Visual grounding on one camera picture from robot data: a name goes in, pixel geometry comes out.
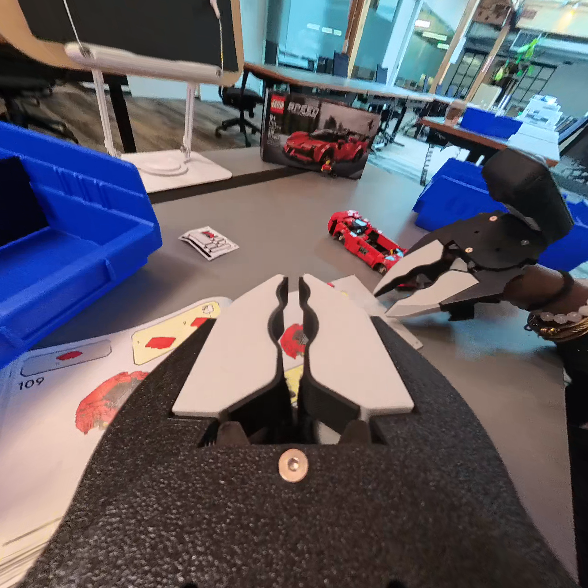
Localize person's right hand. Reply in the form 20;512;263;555
503;266;566;313

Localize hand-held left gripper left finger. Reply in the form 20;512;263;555
171;274;295;437

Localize stack of white boxes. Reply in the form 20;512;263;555
518;94;567;138

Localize gold bangles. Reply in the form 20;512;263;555
527;316;588;343

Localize lego set box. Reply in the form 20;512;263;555
260;88;382;181

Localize black hair tie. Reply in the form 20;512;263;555
526;270;576;314

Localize red lego car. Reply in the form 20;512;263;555
327;210;409;275

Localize lego sticker sheet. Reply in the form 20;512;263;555
178;225;240;262

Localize raised wooden desk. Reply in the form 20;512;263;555
0;0;245;153

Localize blue plastic bin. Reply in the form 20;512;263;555
459;107;523;139
0;120;163;368
412;157;588;273

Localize person's right forearm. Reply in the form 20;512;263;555
528;276;588;588

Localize white bead bracelet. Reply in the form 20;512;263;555
528;304;588;326

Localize long wooden table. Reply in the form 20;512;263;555
243;62;460;104

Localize lego instruction booklet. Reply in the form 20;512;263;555
0;274;424;588

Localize black office chair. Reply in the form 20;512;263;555
0;43;80;144
215;86;266;149

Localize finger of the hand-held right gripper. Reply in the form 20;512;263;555
385;269;481;319
373;240;460;297

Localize wooden side table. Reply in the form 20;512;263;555
419;115;561;168

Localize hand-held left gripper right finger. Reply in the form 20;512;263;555
298;273;416;437

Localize white desk lamp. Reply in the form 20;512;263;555
63;41;233;194

